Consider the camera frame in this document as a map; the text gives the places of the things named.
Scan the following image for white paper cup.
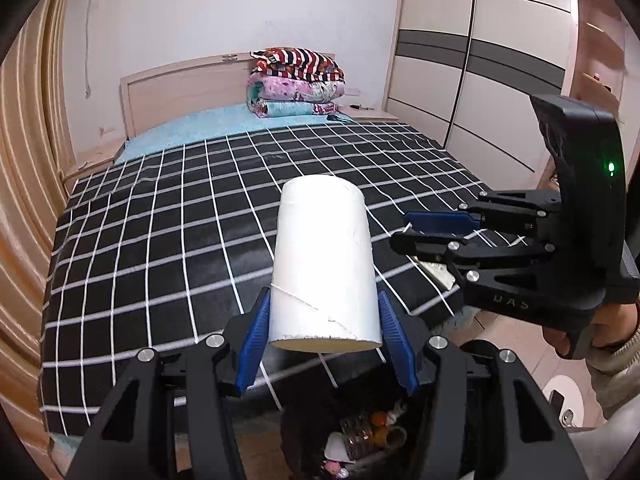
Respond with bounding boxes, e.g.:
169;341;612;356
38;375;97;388
269;174;382;353

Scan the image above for beige sleeve forearm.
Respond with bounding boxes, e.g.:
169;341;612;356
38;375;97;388
586;328;640;419

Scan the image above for black trash bin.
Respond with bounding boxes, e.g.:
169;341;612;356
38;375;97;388
278;349;497;480

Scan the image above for person's right hand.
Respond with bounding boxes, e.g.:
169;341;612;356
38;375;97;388
542;302;639;356

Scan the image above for white slipper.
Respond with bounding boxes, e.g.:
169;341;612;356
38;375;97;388
542;375;585;428

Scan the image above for brown cardboard tube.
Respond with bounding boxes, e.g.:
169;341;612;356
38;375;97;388
374;426;407;451

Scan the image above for clear plastic bottle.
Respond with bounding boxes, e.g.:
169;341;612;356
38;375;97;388
340;413;381;460

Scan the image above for beige right nightstand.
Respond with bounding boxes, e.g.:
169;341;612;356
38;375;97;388
341;105;397;122

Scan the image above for beige nightstand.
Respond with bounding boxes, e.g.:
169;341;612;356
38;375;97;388
341;105;397;122
63;138;126;194

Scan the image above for beige grey sliding wardrobe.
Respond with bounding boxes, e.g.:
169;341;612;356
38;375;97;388
385;0;577;190

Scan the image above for black white grid bedspread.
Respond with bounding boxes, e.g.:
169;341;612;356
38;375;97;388
38;122;486;436

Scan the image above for pink folded quilt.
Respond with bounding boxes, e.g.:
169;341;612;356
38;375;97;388
246;74;345;118

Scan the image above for striped red folded blanket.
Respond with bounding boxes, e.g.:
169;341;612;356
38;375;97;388
250;47;345;82

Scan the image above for beige left nightstand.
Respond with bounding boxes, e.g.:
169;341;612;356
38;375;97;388
63;138;126;194

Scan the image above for light blue bed sheet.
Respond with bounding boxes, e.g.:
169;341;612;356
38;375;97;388
114;104;328;165

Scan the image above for beige wooden headboard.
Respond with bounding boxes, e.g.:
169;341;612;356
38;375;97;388
119;52;256;140

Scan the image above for striped beige curtain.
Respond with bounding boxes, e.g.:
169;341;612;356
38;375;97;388
1;0;74;474

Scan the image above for wooden wall shelf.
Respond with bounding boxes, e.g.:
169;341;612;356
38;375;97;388
572;0;640;126

